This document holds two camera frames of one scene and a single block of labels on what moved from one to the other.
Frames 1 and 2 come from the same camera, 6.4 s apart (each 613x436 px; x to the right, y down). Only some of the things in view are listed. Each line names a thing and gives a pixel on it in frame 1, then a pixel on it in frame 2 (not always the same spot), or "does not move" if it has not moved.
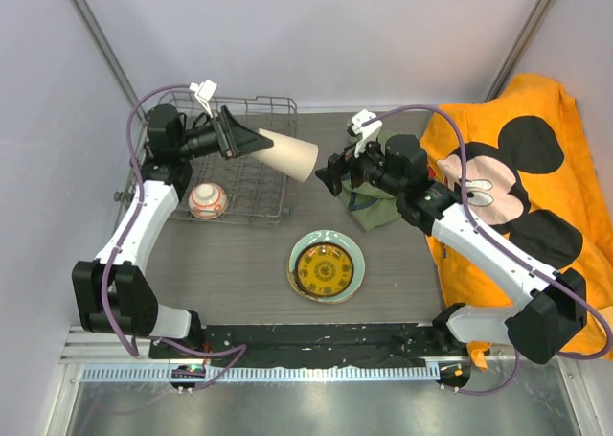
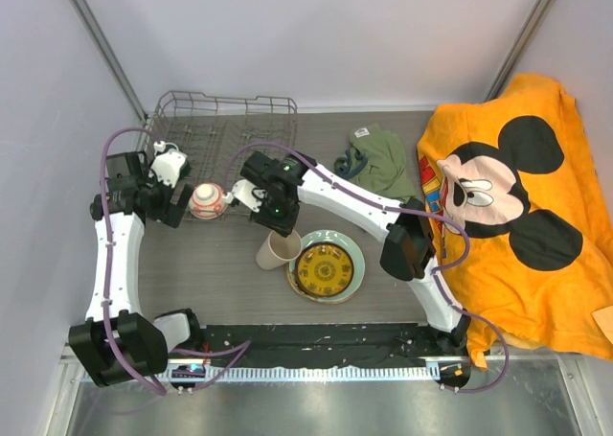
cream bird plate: x=292 y=285 does not move
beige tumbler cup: x=292 y=156 -> x=277 y=250
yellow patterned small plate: x=325 y=269 does not move
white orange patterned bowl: x=208 y=201 does not move
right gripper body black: x=372 y=168 -> x=273 y=214
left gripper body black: x=199 y=143 -> x=159 y=195
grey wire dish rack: x=255 y=184 does not move
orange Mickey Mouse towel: x=521 y=169 does not move
